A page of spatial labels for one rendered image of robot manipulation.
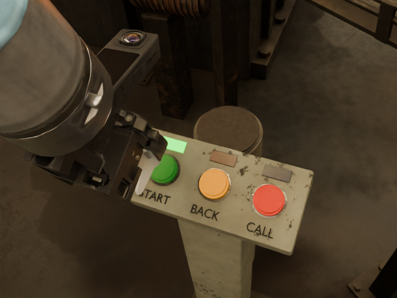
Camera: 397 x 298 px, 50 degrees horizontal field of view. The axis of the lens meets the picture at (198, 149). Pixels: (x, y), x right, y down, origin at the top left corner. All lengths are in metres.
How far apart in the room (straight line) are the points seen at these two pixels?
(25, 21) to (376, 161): 1.24
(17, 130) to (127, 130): 0.13
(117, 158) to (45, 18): 0.17
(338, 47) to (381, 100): 0.29
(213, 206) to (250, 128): 0.21
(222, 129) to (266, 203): 0.22
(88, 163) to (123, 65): 0.10
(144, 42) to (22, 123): 0.19
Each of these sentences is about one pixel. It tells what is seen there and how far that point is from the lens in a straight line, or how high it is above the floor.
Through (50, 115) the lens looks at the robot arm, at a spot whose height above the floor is 0.89.
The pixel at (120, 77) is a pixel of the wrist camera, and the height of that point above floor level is 0.83.
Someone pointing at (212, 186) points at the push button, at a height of 0.61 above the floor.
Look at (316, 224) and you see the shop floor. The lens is 1.24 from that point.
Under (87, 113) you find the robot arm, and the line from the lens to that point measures 0.31.
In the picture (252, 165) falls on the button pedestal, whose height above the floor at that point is 0.61.
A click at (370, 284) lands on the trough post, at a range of 1.19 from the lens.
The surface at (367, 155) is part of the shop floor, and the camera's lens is 1.40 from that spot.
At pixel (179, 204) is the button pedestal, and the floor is 0.59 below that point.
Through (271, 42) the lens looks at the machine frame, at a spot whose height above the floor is 0.07.
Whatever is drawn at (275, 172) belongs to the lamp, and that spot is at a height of 0.62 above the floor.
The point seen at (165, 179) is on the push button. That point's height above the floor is 0.60.
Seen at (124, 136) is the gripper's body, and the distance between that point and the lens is 0.40.
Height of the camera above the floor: 1.09
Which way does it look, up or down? 53 degrees down
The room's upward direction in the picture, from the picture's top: 7 degrees counter-clockwise
